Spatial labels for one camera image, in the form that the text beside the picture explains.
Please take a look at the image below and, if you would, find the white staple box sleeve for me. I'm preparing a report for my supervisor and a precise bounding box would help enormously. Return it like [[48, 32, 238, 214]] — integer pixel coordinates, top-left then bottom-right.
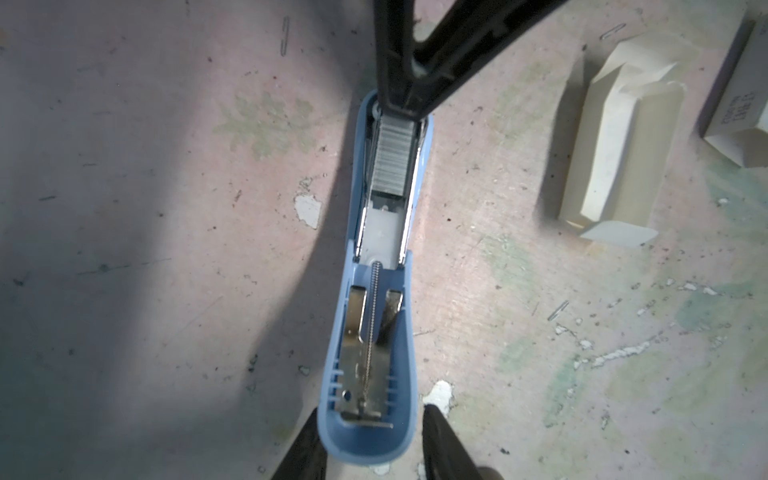
[[704, 15, 767, 168]]

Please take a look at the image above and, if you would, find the open staple box tray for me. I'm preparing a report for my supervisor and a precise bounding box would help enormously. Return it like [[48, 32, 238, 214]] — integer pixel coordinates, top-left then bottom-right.
[[559, 32, 696, 247]]

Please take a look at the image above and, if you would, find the blue stapler top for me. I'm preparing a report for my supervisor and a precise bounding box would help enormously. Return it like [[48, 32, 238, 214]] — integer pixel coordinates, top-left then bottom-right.
[[317, 91, 434, 466]]

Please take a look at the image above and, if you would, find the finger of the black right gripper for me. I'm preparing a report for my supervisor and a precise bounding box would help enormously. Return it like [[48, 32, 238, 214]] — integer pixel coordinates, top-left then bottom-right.
[[407, 0, 563, 118], [373, 1, 414, 116]]

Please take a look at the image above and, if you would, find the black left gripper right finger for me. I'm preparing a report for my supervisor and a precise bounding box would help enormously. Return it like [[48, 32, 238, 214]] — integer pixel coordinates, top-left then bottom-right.
[[422, 404, 482, 480]]

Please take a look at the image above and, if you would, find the staple strip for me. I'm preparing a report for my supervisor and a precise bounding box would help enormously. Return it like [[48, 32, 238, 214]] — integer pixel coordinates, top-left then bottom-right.
[[371, 115, 416, 197]]

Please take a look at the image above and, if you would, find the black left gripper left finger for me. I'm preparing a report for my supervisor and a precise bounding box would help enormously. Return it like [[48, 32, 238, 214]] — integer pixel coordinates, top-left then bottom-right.
[[272, 409, 327, 480]]

